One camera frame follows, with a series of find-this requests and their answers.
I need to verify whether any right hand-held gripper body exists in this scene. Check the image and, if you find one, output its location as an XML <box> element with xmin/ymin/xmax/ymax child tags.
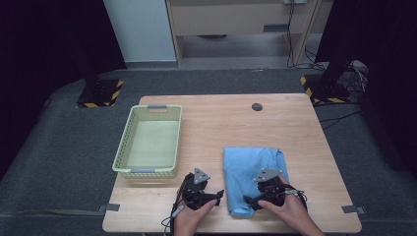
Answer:
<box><xmin>253</xmin><ymin>168</ymin><xmax>297</xmax><ymax>207</ymax></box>

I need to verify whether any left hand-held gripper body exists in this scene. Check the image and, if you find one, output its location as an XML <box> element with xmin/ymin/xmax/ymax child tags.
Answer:
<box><xmin>181</xmin><ymin>167</ymin><xmax>214</xmax><ymax>211</ymax></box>

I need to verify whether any blue shirt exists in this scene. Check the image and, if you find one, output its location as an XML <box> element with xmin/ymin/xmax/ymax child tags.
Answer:
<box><xmin>223</xmin><ymin>147</ymin><xmax>290</xmax><ymax>219</ymax></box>

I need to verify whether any pale green plastic basket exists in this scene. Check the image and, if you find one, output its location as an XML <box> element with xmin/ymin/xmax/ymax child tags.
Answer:
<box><xmin>111</xmin><ymin>103</ymin><xmax>183</xmax><ymax>180</ymax></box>

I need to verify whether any person's left hand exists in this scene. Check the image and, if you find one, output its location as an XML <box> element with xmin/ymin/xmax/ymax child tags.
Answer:
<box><xmin>172</xmin><ymin>183</ymin><xmax>218</xmax><ymax>236</ymax></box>

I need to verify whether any person's right hand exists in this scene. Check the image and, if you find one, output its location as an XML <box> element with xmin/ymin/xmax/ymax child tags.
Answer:
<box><xmin>257</xmin><ymin>174</ymin><xmax>310</xmax><ymax>232</ymax></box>

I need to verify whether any grey tape strip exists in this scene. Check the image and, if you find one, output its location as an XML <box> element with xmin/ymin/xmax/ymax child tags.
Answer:
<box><xmin>341</xmin><ymin>205</ymin><xmax>366</xmax><ymax>215</ymax></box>
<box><xmin>97</xmin><ymin>203</ymin><xmax>121</xmax><ymax>213</ymax></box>

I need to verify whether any black stand with striped base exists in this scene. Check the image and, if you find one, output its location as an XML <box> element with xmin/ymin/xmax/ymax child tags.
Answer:
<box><xmin>299</xmin><ymin>58</ymin><xmax>354</xmax><ymax>105</ymax></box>
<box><xmin>65</xmin><ymin>32</ymin><xmax>125</xmax><ymax>109</ymax></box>

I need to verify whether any dark curtain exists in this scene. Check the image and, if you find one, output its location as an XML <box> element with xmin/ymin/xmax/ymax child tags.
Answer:
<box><xmin>314</xmin><ymin>0</ymin><xmax>417</xmax><ymax>180</ymax></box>
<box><xmin>0</xmin><ymin>0</ymin><xmax>128</xmax><ymax>178</ymax></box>

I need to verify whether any white cabinet panel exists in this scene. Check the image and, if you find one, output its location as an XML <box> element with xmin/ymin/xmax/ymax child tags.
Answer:
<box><xmin>102</xmin><ymin>0</ymin><xmax>178</xmax><ymax>63</ymax></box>

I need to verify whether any right hand-held gripper cable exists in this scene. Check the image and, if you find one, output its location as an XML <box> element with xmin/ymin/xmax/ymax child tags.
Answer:
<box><xmin>282</xmin><ymin>185</ymin><xmax>309</xmax><ymax>212</ymax></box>

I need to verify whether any hand-held gripper cable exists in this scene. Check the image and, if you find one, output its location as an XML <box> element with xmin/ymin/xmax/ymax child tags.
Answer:
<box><xmin>282</xmin><ymin>185</ymin><xmax>309</xmax><ymax>212</ymax></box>
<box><xmin>160</xmin><ymin>183</ymin><xmax>190</xmax><ymax>236</ymax></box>

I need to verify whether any left hand-held gripper cable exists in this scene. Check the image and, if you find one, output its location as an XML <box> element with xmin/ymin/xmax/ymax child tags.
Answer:
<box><xmin>160</xmin><ymin>183</ymin><xmax>190</xmax><ymax>236</ymax></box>

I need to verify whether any black floor cable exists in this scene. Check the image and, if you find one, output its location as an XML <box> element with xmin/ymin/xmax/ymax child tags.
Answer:
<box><xmin>319</xmin><ymin>109</ymin><xmax>364</xmax><ymax>131</ymax></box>

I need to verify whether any tangled cable bundle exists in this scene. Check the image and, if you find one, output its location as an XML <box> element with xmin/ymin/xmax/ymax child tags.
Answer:
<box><xmin>340</xmin><ymin>60</ymin><xmax>369</xmax><ymax>96</ymax></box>

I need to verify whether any black hanging cable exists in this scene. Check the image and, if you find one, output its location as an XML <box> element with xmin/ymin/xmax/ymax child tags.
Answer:
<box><xmin>285</xmin><ymin>0</ymin><xmax>328</xmax><ymax>71</ymax></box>

